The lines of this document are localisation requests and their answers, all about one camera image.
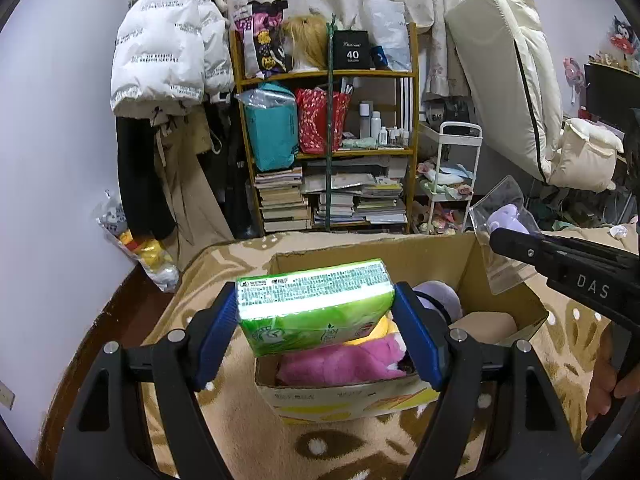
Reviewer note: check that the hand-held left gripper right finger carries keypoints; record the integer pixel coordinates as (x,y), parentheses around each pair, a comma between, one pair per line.
(420,340)

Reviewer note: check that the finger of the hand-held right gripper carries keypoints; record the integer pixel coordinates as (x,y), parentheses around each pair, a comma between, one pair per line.
(525,250)
(590,247)

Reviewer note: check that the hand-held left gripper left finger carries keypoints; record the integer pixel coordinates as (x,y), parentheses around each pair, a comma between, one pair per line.
(219,340)

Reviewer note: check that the clear bag with purple toy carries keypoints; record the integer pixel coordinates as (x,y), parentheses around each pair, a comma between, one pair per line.
(505,217)

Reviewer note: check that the yellow plush dog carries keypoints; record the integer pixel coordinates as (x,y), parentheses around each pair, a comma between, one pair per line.
(380,330)

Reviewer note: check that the pink swirl roll plush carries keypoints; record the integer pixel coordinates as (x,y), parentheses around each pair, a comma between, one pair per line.
(485,325)

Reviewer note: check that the pink plush bear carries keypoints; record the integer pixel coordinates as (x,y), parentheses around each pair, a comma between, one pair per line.
(340,365)

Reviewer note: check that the printed cardboard box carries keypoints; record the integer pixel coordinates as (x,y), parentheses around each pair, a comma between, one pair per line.
(350,400)

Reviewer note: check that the green tissue pack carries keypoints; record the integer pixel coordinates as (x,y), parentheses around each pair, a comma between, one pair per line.
(310,305)

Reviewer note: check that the person's right hand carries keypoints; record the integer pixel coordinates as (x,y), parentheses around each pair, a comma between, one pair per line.
(602,380)

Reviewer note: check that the small white plush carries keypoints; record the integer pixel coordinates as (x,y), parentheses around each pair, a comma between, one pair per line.
(619,231)

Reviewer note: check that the pile of dark clothes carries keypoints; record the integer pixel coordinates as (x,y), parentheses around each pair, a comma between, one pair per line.
(565,210)

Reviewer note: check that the round purple plush toy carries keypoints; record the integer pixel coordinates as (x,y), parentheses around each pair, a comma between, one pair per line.
(442,297)

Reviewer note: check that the cream cushion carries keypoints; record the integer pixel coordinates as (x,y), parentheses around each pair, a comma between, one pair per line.
(585,160)

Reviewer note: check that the white trolley cart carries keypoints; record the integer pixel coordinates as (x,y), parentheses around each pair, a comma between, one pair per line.
(450,175)

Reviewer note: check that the plastic bag of plush toys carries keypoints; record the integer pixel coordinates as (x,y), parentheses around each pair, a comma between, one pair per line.
(140,250)

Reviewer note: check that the beige coat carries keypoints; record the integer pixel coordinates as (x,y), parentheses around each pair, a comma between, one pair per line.
(200,200)

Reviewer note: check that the pile of magazines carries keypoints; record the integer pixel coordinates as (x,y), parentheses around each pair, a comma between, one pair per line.
(370,195)

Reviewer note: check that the stack of books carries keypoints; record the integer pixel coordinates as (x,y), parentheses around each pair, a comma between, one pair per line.
(282,200)

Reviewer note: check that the black hanging bag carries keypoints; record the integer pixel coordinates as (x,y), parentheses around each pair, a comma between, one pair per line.
(235,170)

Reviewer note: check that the cream folded mattress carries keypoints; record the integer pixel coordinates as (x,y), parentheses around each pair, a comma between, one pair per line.
(495,75)

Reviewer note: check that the black hanging garment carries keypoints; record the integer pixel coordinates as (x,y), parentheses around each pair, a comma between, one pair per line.
(142,175)

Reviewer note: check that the row of cosmetic bottles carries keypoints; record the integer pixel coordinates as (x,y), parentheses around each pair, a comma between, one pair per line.
(375,125)

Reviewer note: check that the teal bag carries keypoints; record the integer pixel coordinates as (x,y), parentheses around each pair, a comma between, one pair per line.
(270,130)

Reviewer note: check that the wooden shelf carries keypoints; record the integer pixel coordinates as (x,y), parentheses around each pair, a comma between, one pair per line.
(380,74)

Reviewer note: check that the green pole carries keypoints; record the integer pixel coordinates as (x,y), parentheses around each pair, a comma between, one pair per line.
(329,125)

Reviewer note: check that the red gift bag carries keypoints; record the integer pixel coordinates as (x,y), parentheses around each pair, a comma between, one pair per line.
(315,120)

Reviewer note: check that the white plastic bag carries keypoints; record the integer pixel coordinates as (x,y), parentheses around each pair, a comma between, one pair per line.
(390,35)

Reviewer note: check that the black box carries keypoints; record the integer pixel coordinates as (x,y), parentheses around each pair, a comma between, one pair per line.
(351,50)

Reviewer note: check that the white puffer jacket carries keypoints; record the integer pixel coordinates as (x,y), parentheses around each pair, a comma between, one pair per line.
(160,45)

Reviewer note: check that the purple patterned cloth bag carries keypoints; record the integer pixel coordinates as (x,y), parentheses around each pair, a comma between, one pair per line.
(262,40)

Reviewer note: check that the blonde wig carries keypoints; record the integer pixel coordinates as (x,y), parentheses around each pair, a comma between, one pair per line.
(302,40)

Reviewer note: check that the pink wall ornament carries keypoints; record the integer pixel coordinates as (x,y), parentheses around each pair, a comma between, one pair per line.
(572,77)

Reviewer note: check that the colourful wall figure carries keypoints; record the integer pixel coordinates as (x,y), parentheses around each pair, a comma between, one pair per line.
(622,35)

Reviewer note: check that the wall socket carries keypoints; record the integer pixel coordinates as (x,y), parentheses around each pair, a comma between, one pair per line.
(6,394)

